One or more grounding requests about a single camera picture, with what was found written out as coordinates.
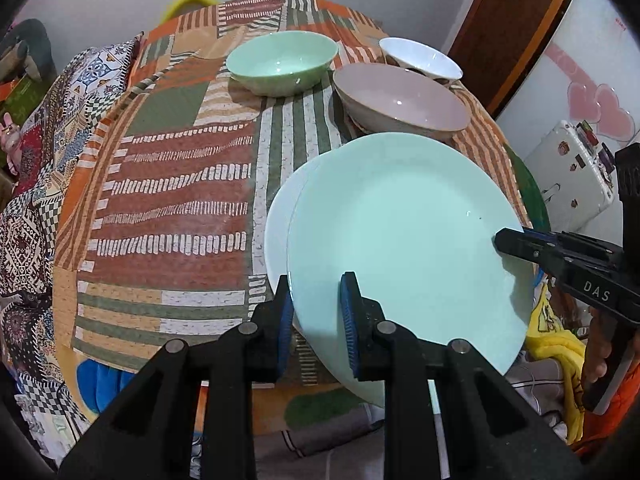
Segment white bowl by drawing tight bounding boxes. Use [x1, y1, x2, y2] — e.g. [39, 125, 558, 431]
[378, 37, 463, 84]

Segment grey plush toy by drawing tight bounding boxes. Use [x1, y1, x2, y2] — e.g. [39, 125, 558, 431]
[0, 18, 56, 84]

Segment white plate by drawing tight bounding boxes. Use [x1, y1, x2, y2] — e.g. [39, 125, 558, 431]
[264, 155, 324, 292]

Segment right hand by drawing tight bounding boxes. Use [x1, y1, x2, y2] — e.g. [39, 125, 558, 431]
[582, 308, 640, 398]

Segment pink bowl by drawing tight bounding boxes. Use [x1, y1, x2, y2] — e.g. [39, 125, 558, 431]
[333, 63, 471, 141]

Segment yellow cloth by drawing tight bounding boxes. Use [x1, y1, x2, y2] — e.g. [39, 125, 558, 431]
[525, 280, 586, 444]

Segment mint green plate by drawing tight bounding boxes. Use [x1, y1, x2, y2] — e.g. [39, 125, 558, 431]
[286, 133, 534, 405]

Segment mint green bowl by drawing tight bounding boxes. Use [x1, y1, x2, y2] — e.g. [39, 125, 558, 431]
[226, 30, 338, 98]

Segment patterned quilt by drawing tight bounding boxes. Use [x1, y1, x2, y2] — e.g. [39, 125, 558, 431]
[1, 36, 141, 464]

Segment white stickered suitcase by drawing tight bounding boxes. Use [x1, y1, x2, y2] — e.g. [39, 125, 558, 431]
[524, 120, 614, 232]

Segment blue cloth under table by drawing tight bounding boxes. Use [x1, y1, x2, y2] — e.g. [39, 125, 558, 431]
[76, 360, 134, 414]

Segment brown wooden door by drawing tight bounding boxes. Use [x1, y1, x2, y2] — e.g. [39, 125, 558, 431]
[448, 0, 572, 117]

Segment pink heart stickers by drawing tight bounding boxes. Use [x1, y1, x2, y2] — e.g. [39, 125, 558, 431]
[544, 41, 637, 144]

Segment patchwork striped tablecloth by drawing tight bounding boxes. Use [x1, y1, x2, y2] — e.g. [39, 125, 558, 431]
[52, 0, 527, 434]

